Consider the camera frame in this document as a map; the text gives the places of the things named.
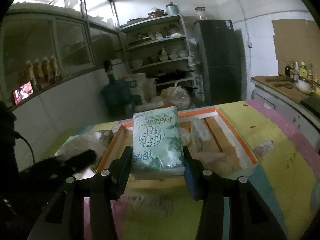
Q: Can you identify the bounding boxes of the green floral tissue pack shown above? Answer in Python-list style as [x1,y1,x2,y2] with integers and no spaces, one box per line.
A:
[131,106,185,180]

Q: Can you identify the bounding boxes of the dark green refrigerator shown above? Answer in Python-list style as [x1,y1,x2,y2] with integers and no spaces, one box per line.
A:
[193,20,242,105]

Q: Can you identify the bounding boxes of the blue water jug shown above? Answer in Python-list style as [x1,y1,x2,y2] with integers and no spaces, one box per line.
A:
[101,60,143,118]

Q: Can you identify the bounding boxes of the metal kitchen shelf rack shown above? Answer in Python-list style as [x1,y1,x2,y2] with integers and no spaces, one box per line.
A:
[120,14,198,96]

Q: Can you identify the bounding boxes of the light blue lidded pot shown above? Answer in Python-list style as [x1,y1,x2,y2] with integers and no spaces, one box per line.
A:
[165,2,180,15]

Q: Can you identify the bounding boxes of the glass jar on refrigerator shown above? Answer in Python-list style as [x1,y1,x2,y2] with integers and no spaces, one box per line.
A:
[195,6,208,20]

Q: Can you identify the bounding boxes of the small lit phone screen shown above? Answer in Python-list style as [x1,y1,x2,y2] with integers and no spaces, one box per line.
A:
[12,82,34,105]

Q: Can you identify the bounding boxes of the brown cardboard wall sheet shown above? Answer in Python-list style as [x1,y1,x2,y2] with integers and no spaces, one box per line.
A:
[272,19,320,77]

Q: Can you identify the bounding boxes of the clear plastic bag with food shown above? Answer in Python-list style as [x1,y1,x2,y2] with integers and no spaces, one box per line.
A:
[161,81,191,111]

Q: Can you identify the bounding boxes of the orange rimmed wooden tray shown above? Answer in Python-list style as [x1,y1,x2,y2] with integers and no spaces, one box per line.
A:
[96,106,259,181]

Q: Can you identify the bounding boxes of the wooden kitchen counter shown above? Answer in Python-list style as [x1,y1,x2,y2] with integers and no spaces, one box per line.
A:
[251,76,319,112]

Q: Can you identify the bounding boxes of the green item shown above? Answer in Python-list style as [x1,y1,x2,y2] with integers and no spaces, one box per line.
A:
[54,130,114,165]

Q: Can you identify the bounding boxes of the white bowl on counter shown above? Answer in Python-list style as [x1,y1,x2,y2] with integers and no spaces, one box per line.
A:
[297,79,313,93]

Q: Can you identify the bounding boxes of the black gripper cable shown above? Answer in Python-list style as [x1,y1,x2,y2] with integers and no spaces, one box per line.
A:
[13,129,36,165]

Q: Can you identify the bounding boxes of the amber bottles on ledge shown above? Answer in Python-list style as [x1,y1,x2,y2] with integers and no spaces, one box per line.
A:
[25,55,63,92]

